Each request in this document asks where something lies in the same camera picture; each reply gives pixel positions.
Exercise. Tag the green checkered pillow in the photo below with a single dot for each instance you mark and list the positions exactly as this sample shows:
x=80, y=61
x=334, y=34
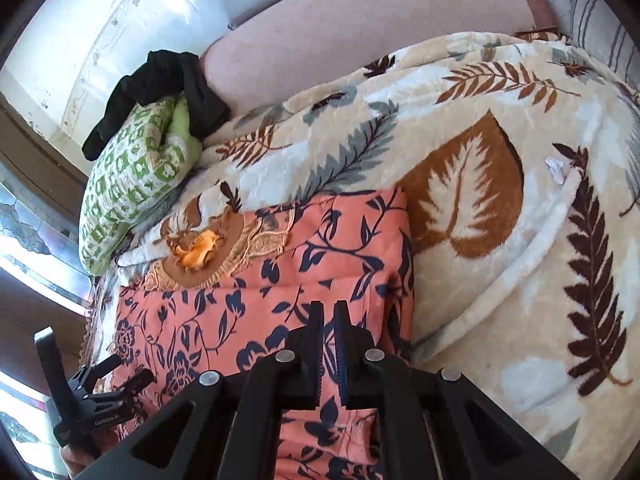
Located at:
x=130, y=180

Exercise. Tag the patterned glass window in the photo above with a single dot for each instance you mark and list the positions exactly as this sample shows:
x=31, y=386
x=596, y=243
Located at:
x=30, y=230

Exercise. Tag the small white paper scrap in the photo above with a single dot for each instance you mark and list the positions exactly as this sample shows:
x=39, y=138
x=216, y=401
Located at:
x=556, y=169

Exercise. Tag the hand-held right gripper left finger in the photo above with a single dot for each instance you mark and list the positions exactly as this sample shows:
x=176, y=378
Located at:
x=315, y=350

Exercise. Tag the leaf printed blanket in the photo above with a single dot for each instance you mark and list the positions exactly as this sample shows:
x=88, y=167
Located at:
x=500, y=285

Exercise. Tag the striped pillow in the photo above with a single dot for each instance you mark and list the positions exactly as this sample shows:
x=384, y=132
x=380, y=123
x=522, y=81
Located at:
x=600, y=25

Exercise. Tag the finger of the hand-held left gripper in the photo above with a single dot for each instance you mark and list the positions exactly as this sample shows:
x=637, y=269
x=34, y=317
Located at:
x=95, y=372
x=120, y=387

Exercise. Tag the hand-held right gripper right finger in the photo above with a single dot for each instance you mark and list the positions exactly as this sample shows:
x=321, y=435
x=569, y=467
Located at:
x=341, y=355

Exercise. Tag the black cloth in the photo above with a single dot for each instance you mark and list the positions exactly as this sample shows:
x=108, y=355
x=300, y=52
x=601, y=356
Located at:
x=150, y=85

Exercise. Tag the orange floral garment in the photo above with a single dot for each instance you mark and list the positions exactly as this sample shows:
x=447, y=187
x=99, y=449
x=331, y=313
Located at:
x=320, y=260

